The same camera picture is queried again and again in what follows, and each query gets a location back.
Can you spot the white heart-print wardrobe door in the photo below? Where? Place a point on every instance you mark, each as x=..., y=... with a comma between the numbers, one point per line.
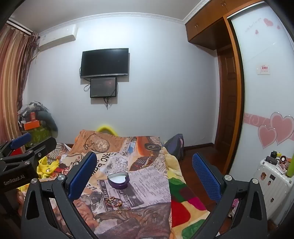
x=261, y=96

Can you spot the striped brown curtain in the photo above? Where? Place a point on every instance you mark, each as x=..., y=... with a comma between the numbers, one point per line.
x=11, y=80

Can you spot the newspaper-print blanket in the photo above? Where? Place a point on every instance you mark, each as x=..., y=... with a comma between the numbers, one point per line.
x=142, y=179

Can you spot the white red paper label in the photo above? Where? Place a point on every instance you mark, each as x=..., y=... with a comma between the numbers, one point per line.
x=264, y=69

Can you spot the wooden overhead cabinet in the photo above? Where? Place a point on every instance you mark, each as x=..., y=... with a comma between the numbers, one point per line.
x=204, y=25

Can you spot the small red box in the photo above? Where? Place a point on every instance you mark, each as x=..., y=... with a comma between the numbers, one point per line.
x=33, y=116

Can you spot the round red black gadget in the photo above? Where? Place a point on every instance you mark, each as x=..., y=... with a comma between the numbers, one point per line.
x=283, y=159

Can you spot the orange box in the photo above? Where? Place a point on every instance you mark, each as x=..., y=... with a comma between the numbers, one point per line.
x=32, y=125

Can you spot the purple heart-shaped tin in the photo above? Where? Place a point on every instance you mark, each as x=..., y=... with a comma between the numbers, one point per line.
x=119, y=185

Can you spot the green box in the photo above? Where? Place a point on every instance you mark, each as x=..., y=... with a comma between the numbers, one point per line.
x=38, y=136

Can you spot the black wall television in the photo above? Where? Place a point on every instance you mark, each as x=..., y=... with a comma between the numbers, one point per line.
x=104, y=62

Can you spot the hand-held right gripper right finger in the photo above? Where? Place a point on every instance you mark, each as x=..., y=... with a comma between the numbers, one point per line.
x=204, y=180

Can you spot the yellow plastic hoop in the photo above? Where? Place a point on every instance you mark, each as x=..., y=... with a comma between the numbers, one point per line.
x=105, y=126

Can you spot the dark backpack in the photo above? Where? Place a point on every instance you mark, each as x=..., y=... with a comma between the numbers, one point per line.
x=175, y=147

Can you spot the small black camera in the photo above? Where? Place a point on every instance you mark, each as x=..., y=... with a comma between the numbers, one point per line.
x=273, y=154

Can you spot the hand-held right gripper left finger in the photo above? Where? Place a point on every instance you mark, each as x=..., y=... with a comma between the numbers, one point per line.
x=82, y=177

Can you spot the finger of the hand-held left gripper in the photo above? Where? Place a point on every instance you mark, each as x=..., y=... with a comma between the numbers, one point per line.
x=42, y=147
x=20, y=140

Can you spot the yellow cloth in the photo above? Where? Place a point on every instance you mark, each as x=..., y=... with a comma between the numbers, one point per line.
x=47, y=167

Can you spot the dark grey cushion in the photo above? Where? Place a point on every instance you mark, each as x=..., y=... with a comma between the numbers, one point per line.
x=49, y=121

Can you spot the brown wooden door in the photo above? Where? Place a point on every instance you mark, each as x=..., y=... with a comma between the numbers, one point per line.
x=226, y=103

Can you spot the white suitcase with stickers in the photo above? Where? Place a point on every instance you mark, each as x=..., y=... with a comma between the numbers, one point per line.
x=273, y=186

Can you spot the green tube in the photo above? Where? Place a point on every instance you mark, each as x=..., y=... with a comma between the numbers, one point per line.
x=290, y=165

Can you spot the colourful plush blanket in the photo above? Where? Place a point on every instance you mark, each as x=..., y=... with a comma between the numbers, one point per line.
x=183, y=211

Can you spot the small black wall monitor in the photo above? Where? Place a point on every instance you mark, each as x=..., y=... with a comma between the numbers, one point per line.
x=103, y=87

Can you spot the white air conditioner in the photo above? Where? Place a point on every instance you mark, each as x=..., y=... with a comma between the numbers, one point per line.
x=57, y=36

